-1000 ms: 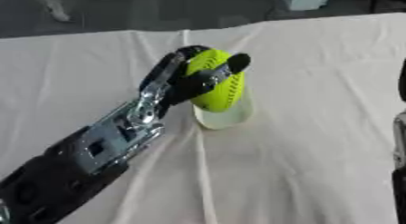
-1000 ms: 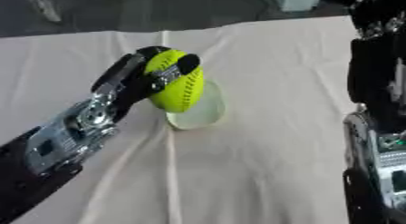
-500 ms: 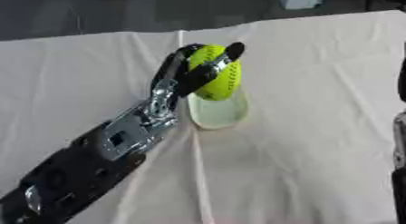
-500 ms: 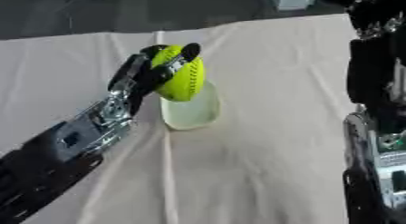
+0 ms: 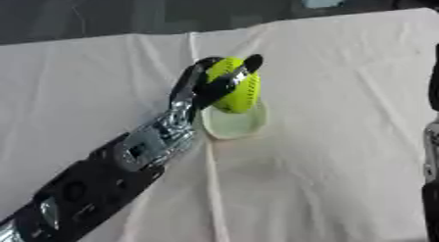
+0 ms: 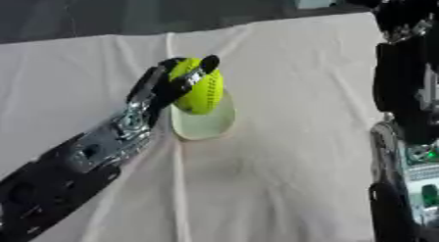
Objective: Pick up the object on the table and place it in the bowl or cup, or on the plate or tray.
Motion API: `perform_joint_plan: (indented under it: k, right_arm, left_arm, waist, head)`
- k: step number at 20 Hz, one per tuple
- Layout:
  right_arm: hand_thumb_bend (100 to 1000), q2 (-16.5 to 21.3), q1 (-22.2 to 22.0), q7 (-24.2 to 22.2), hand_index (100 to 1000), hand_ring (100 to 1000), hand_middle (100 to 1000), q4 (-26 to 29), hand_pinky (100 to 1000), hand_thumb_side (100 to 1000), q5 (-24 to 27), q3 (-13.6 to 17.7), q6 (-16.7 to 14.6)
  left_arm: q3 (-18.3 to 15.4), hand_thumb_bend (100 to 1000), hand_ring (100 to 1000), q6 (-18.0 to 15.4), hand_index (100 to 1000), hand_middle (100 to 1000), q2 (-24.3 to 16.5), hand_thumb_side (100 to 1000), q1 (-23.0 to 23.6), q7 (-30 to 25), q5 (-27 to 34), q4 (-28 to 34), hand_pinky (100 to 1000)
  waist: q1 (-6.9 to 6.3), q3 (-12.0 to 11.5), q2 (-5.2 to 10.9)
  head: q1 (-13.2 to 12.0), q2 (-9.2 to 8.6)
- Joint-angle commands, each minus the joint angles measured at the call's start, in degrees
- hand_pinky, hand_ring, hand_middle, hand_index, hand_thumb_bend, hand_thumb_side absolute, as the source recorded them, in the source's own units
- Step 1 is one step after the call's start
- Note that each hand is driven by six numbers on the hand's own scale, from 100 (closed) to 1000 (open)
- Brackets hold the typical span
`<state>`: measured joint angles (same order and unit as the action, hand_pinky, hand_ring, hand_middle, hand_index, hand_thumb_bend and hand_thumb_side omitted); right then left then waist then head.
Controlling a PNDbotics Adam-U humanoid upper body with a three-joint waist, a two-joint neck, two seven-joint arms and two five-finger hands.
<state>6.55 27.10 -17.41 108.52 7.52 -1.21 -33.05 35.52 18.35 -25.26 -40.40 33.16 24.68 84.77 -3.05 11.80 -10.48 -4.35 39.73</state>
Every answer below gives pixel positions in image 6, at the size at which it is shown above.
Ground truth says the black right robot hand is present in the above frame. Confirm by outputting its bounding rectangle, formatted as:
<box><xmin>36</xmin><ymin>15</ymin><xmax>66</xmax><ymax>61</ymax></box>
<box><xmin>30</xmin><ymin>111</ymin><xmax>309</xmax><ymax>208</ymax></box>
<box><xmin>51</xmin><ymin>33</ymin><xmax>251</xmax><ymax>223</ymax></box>
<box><xmin>341</xmin><ymin>0</ymin><xmax>439</xmax><ymax>146</ymax></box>

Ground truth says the pale green round dish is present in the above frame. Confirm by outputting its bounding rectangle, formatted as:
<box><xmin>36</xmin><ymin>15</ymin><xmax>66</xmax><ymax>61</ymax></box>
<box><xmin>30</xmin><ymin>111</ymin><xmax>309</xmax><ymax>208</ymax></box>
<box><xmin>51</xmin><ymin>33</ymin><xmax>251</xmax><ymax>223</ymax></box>
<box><xmin>168</xmin><ymin>88</ymin><xmax>239</xmax><ymax>142</ymax></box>

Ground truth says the yellow-green stitched ball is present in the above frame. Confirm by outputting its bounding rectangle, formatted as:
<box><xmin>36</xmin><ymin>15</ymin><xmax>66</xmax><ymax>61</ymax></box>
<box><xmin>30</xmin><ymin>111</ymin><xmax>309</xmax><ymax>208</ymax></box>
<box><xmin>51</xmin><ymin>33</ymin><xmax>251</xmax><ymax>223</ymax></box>
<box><xmin>168</xmin><ymin>57</ymin><xmax>226</xmax><ymax>116</ymax></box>

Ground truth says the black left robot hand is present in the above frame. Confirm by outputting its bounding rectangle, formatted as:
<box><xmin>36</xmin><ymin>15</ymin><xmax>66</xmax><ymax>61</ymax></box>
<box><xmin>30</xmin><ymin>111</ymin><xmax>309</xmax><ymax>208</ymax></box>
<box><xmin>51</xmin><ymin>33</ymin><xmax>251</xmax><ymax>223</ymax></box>
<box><xmin>124</xmin><ymin>54</ymin><xmax>223</xmax><ymax>126</ymax></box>

